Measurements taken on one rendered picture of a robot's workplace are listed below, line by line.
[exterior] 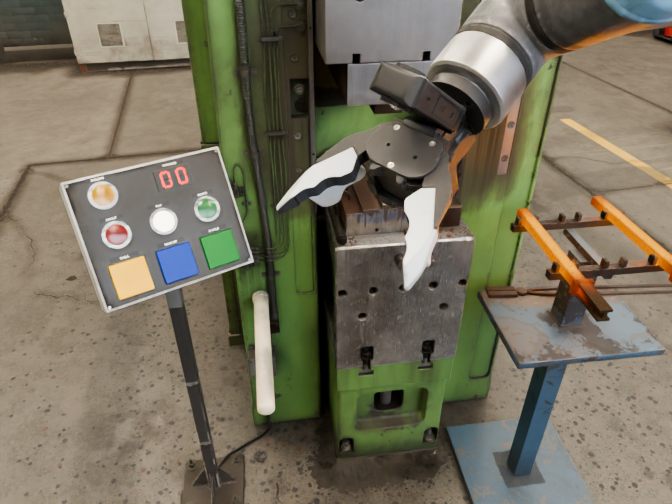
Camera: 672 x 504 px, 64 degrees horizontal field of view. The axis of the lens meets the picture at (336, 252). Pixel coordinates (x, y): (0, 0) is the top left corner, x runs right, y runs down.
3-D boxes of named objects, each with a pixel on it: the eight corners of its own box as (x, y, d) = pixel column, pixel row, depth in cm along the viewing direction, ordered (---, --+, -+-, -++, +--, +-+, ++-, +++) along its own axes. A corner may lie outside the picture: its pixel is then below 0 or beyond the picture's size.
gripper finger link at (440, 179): (455, 235, 46) (450, 151, 50) (454, 226, 45) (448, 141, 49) (400, 239, 47) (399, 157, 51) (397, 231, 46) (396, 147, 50)
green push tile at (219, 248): (240, 259, 124) (231, 228, 123) (210, 269, 120) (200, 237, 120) (238, 259, 126) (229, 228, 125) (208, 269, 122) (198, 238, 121)
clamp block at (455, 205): (460, 226, 148) (463, 206, 145) (430, 229, 147) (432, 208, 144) (446, 205, 158) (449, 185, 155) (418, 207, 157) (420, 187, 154)
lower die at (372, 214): (417, 230, 147) (420, 202, 142) (345, 235, 145) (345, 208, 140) (384, 165, 181) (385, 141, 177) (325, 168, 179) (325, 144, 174)
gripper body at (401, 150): (428, 234, 54) (493, 145, 56) (418, 188, 46) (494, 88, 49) (368, 201, 57) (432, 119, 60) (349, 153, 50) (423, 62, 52)
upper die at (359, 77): (430, 102, 127) (434, 60, 122) (346, 106, 125) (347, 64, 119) (390, 56, 161) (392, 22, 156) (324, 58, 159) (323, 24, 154)
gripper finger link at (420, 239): (445, 306, 48) (440, 216, 52) (439, 281, 43) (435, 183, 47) (410, 308, 49) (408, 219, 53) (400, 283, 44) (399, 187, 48)
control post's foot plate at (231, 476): (246, 510, 176) (243, 494, 171) (177, 519, 174) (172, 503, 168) (245, 453, 194) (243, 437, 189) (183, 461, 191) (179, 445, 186)
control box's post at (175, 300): (220, 489, 183) (163, 212, 122) (209, 490, 182) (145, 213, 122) (220, 479, 186) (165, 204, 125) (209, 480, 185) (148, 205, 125)
